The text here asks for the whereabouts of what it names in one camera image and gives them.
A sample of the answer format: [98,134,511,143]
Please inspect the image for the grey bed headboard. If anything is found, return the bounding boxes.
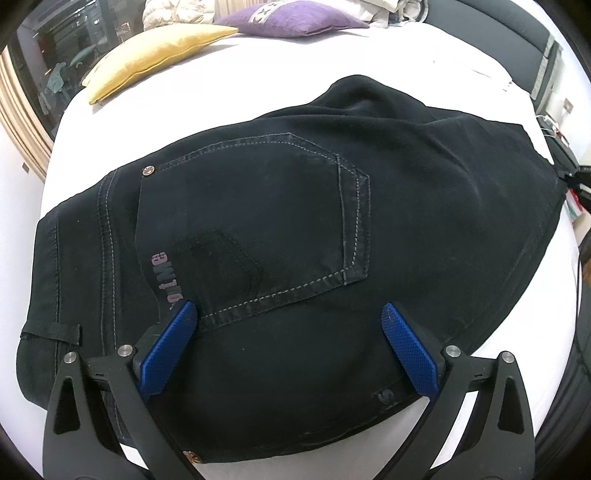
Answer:
[425,0,578,116]

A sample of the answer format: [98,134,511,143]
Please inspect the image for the folded beige duvet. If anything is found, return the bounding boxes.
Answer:
[365,0,430,29]

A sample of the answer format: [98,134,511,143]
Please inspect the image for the dark glass window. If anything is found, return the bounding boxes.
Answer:
[16,0,153,139]

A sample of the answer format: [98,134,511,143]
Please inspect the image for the black denim pants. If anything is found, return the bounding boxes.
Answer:
[16,76,561,467]

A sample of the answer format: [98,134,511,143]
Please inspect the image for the bed with white sheet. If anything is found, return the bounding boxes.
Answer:
[39,18,585,480]

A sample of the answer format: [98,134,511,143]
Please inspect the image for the beige curtain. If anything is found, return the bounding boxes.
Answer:
[0,46,54,183]

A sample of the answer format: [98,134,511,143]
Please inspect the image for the black nightstand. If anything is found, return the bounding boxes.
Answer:
[538,115,591,195]

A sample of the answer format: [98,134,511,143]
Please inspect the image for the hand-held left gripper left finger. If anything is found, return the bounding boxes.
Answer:
[42,300,200,480]

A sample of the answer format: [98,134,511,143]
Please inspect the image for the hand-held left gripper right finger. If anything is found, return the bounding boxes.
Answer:
[379,302,536,480]

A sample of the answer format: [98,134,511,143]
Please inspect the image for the beige puffer jacket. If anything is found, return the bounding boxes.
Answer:
[142,0,218,31]

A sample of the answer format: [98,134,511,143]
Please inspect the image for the purple pillow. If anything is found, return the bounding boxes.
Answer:
[213,0,370,38]

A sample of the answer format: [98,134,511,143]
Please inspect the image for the yellow pillow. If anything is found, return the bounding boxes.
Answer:
[83,23,239,105]

